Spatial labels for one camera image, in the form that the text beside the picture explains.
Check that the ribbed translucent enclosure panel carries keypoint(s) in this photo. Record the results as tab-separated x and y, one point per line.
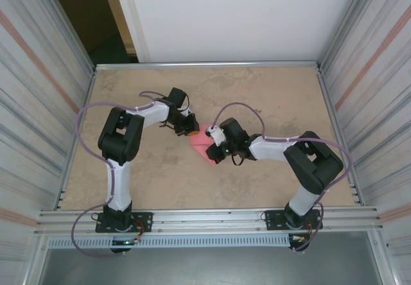
379	121
32	121

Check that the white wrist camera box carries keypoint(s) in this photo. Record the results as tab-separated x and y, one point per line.
215	134
188	110

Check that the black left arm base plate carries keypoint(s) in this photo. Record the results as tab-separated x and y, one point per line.
144	221

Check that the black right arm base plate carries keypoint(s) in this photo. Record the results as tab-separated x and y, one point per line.
273	221

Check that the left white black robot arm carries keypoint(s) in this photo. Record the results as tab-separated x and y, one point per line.
118	188

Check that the white door frame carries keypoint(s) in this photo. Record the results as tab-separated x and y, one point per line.
128	18

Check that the wide aluminium mounting rail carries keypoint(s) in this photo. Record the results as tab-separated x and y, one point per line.
208	221

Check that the pink paper sheet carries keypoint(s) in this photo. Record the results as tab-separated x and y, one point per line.
199	140

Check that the aluminium table end rail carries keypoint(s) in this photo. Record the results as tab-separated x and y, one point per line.
208	65

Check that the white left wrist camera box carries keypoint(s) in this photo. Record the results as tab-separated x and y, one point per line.
188	110

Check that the aluminium table side rail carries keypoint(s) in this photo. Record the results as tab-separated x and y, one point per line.
325	89
89	89

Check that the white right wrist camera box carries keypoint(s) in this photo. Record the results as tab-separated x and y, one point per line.
215	134

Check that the small circuit board green light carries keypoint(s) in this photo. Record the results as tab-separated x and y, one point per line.
123	242

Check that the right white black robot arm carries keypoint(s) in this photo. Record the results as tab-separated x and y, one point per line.
302	201

